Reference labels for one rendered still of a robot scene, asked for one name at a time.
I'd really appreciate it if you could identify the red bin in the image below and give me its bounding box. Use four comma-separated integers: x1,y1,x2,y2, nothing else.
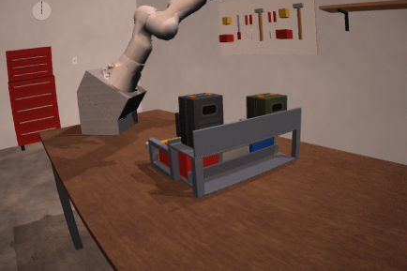
158,150,219,179

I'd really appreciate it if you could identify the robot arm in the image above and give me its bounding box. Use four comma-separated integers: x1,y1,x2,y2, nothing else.
102,0,207,93

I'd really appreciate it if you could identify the blue open bin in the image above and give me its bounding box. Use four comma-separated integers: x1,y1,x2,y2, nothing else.
249,137,275,152

